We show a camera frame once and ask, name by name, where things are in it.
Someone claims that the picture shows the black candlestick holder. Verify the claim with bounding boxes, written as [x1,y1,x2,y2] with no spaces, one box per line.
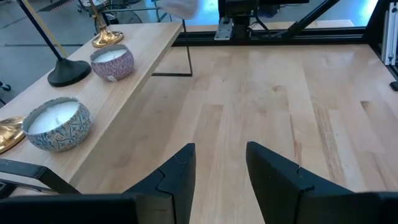
[16,0,93,88]

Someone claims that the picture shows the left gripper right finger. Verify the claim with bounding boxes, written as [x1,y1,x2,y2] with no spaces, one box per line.
[246,141,354,224]

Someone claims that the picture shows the short brass candlestick holder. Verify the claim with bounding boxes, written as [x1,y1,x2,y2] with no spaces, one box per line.
[88,0,124,49]

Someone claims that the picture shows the silver mounting bracket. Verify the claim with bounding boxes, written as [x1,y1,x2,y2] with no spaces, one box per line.
[213,17,233,41]

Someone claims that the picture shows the wooden shelf black legs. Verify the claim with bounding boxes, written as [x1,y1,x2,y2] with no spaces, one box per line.
[0,18,193,200]

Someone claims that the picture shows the silver aluminium extrusion post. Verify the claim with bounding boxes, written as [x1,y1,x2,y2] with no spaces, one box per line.
[381,2,398,67]

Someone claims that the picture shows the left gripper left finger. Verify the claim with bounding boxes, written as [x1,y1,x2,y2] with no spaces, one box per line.
[124,143,197,224]

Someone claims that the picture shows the blue patterned candle tin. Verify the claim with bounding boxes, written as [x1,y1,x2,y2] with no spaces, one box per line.
[21,96,93,153]

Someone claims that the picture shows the tall brass candlestick holder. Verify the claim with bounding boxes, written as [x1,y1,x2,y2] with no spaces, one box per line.
[0,116,26,155]

